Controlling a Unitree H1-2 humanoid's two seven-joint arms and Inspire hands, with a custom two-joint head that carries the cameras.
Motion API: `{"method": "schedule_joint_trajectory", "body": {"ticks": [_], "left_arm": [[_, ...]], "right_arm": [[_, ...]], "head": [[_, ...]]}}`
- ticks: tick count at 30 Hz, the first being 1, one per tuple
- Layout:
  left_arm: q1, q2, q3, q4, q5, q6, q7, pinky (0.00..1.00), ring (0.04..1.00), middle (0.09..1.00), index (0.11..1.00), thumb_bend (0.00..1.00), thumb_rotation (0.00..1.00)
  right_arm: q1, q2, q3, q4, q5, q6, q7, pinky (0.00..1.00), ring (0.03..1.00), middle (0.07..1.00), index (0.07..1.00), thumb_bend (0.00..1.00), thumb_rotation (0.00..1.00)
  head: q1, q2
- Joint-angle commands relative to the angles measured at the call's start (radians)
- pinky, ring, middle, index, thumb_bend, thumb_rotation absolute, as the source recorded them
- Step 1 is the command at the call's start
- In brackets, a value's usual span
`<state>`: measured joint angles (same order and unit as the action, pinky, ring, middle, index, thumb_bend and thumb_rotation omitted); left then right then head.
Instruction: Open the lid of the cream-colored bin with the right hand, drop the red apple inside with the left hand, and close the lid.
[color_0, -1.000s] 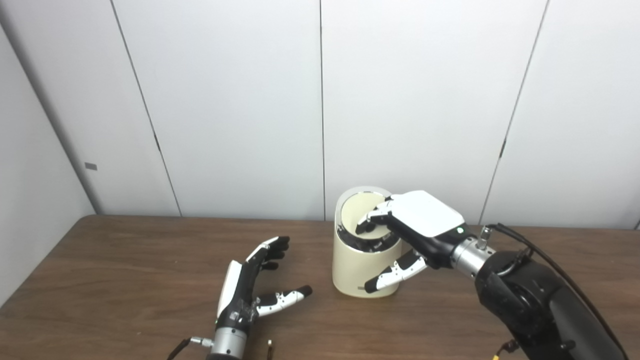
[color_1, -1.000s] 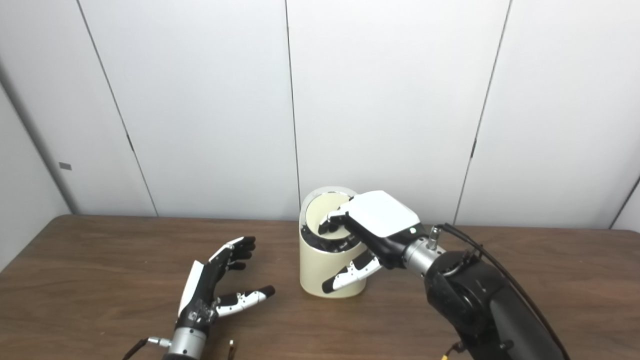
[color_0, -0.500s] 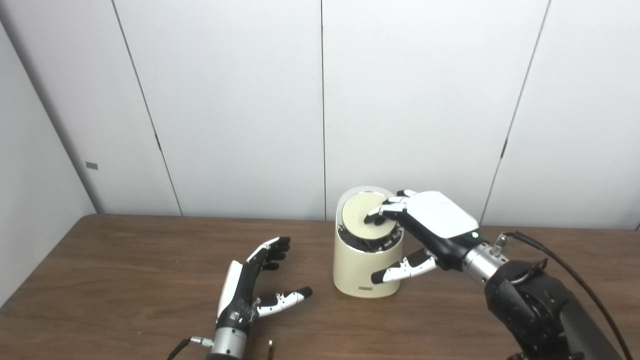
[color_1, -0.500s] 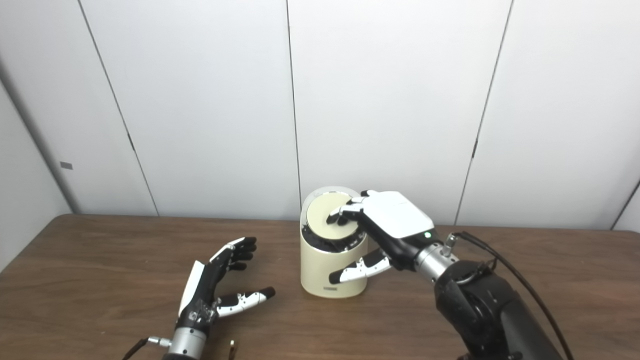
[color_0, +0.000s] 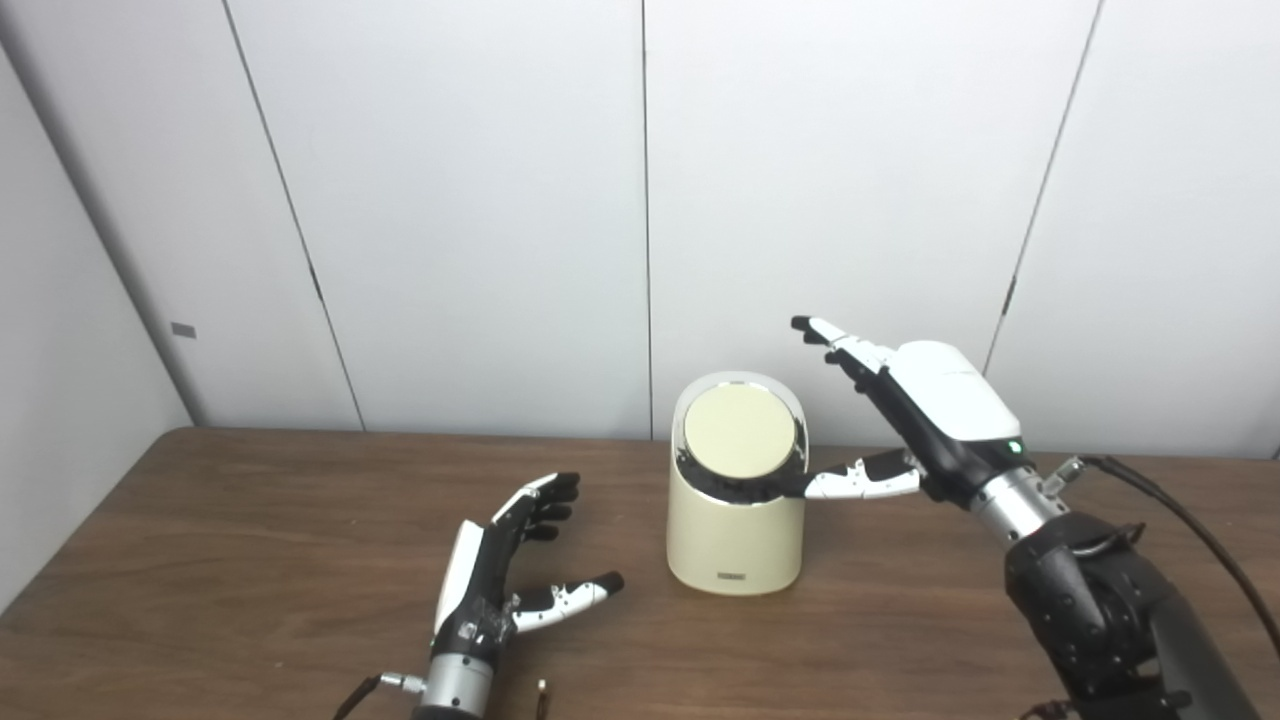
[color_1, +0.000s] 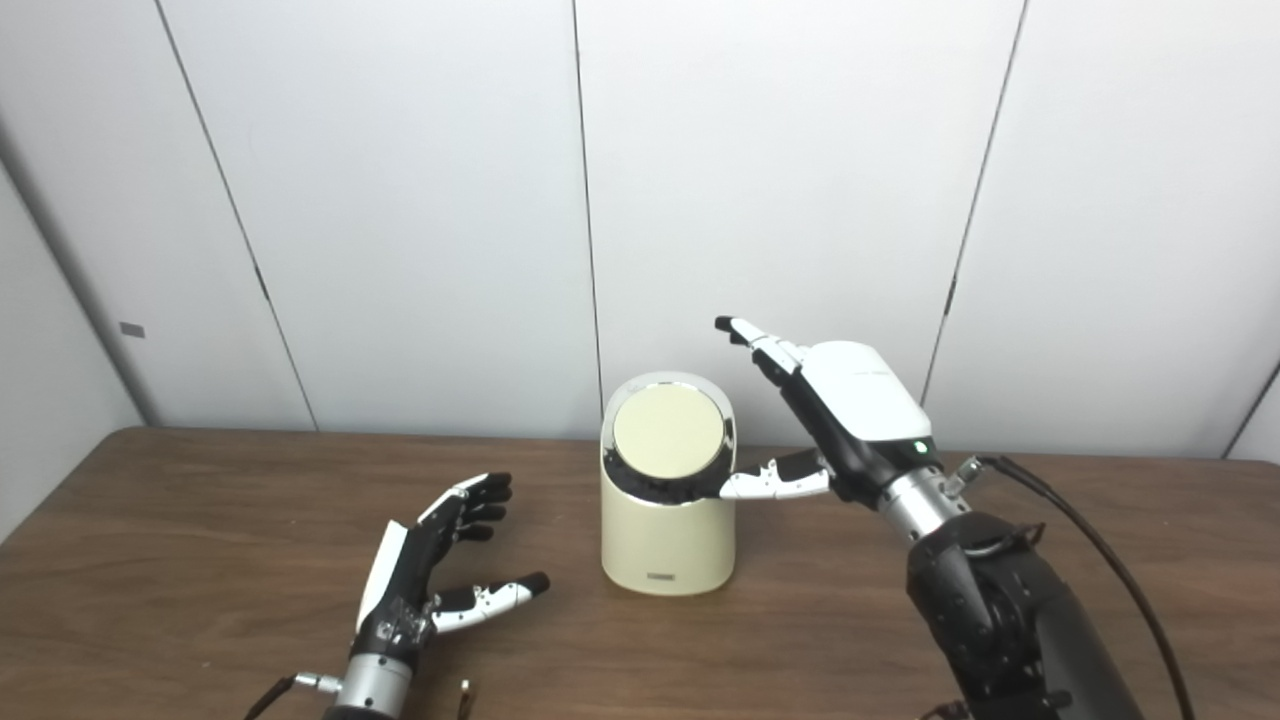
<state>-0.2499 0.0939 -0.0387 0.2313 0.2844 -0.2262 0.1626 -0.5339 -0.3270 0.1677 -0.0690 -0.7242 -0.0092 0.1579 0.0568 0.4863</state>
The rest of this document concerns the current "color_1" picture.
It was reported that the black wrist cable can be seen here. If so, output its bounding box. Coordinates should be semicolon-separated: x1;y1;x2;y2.
945;455;1196;720
243;672;344;720

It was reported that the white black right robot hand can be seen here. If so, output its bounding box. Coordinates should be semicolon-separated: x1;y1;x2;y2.
714;316;943;509

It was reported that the cream-colored round bin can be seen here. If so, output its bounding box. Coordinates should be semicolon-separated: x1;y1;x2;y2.
600;372;738;597

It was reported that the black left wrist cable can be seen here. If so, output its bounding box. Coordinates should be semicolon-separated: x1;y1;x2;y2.
243;672;344;720

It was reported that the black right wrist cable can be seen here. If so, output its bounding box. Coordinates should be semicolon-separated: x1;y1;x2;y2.
945;455;1196;720

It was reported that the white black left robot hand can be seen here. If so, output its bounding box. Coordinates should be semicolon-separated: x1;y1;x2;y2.
352;472;551;661

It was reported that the cream round bin lid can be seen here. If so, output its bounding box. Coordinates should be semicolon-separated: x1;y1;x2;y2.
612;386;725;479

